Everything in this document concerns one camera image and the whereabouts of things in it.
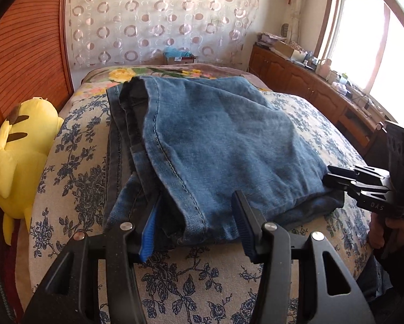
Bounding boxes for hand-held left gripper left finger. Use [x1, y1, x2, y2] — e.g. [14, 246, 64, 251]
[21, 195, 164, 324]

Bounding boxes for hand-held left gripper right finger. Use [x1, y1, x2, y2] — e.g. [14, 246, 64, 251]
[232, 190, 373, 324]

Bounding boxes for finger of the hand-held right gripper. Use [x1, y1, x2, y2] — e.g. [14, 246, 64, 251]
[328, 165, 357, 178]
[323, 174, 358, 194]

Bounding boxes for blue denim pants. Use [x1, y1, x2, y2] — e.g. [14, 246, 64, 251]
[102, 75, 345, 252]

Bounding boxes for person's right forearm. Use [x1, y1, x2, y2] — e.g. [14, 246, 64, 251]
[382, 218, 404, 264]

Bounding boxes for person's right hand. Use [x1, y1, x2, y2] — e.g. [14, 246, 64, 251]
[369, 210, 390, 250]

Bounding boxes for white blue-flowered bed sheet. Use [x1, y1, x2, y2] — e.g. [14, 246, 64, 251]
[29, 90, 375, 324]

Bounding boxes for long wooden cabinet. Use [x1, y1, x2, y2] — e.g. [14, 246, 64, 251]
[248, 43, 389, 156]

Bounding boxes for pink bottle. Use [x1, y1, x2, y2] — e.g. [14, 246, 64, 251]
[314, 57, 333, 77]

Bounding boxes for bright window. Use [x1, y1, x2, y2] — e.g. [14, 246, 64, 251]
[318, 0, 404, 129]

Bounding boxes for brown cardboard box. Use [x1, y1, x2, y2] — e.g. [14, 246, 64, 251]
[272, 40, 296, 59]

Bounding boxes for yellow plush toy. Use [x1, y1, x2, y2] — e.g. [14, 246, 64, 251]
[0, 97, 65, 248]

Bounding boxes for stack of papers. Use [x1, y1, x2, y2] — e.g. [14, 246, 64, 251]
[255, 31, 281, 47]

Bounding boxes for colourful flower blanket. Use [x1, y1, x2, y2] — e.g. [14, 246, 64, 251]
[80, 63, 274, 92]

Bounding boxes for sheer window curtain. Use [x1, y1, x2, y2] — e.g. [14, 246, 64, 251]
[286, 0, 308, 35]

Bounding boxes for small cardboard box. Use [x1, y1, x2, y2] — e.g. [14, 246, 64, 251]
[166, 55, 196, 66]

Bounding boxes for blue bag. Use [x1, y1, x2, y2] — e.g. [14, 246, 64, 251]
[162, 46, 193, 59]

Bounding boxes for circle-patterned sheer curtain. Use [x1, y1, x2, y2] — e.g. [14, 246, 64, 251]
[68, 0, 261, 69]

